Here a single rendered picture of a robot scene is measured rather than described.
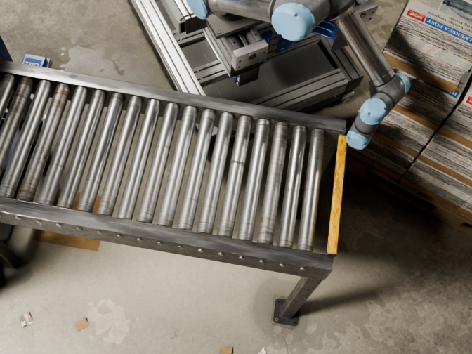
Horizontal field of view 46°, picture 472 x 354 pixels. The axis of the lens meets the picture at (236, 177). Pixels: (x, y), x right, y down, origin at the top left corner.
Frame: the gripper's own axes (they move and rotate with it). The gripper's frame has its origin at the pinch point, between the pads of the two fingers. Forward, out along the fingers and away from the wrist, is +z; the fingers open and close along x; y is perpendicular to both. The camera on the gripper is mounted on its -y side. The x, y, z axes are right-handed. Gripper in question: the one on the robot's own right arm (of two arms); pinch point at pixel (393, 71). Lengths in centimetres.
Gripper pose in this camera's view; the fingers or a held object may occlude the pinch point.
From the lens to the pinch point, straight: 212.5
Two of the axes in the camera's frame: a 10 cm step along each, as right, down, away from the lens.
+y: 0.7, -4.1, -9.1
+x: -8.7, -4.7, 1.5
